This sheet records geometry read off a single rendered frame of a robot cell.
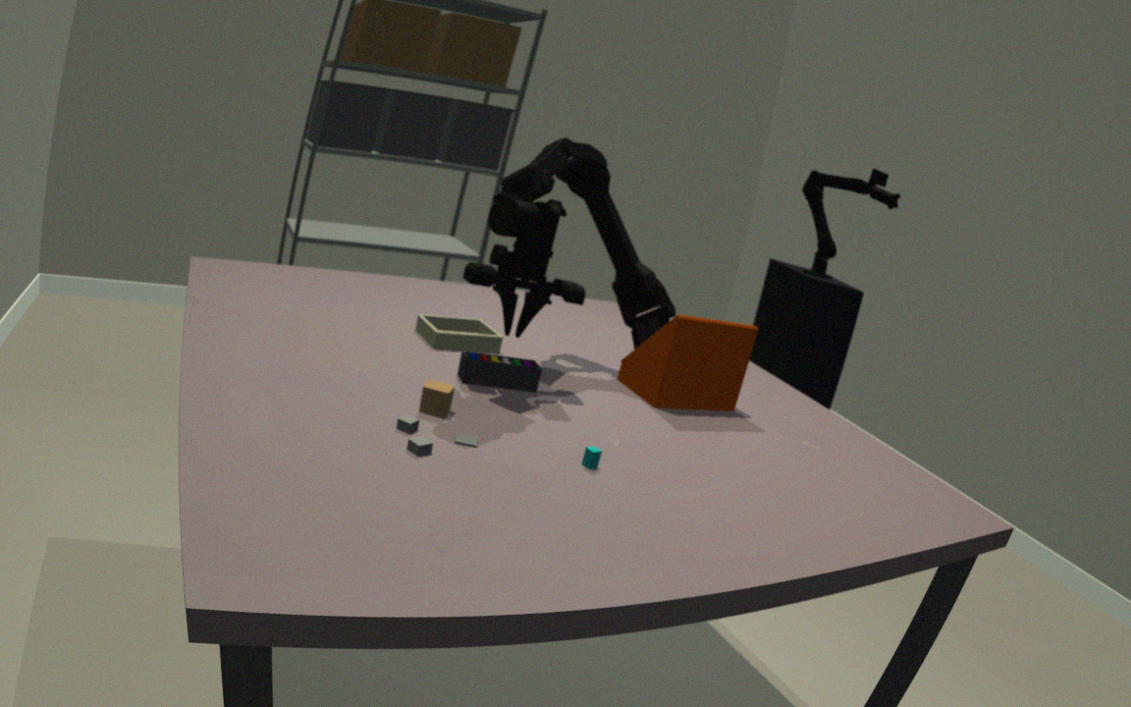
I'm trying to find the small teal block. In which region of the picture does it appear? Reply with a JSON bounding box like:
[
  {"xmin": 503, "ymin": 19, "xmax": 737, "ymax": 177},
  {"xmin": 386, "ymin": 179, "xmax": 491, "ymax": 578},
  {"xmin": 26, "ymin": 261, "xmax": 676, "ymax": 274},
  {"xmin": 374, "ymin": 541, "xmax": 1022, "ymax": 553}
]
[{"xmin": 582, "ymin": 447, "xmax": 601, "ymax": 469}]

